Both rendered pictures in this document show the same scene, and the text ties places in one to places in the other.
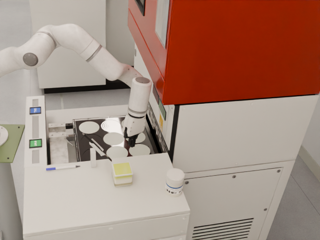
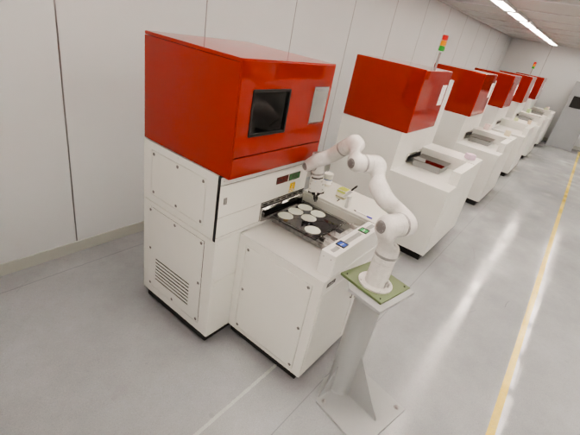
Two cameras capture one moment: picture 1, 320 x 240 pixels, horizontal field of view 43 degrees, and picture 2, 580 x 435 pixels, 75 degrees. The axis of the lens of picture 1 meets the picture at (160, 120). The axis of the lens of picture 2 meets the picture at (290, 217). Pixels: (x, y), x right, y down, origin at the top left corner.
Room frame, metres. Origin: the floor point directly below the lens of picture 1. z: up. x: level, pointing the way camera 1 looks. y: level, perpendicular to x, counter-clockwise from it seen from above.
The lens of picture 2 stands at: (3.03, 1.84, 2.00)
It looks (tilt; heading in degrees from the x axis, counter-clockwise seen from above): 27 degrees down; 230
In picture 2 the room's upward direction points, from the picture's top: 11 degrees clockwise
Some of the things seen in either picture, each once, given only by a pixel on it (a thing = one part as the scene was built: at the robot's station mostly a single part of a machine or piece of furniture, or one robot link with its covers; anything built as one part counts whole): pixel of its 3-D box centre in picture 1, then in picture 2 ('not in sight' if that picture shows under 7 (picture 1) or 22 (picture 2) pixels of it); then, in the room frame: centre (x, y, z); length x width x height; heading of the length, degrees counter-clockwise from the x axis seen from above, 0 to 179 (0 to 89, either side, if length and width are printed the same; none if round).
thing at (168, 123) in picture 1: (150, 94); (266, 194); (1.78, 0.06, 1.02); 0.82 x 0.03 x 0.40; 17
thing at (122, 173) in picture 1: (122, 174); (343, 193); (1.19, 0.13, 1.00); 0.07 x 0.07 x 0.07; 18
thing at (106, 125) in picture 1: (113, 139); (308, 217); (1.53, 0.22, 0.90); 0.34 x 0.34 x 0.01; 17
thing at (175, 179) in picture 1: (174, 182); (327, 179); (1.16, -0.08, 1.01); 0.07 x 0.07 x 0.10
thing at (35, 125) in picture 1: (36, 138); (350, 247); (1.49, 0.58, 0.89); 0.55 x 0.09 x 0.14; 17
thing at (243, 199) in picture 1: (196, 172); (220, 251); (1.89, -0.26, 0.41); 0.82 x 0.71 x 0.82; 17
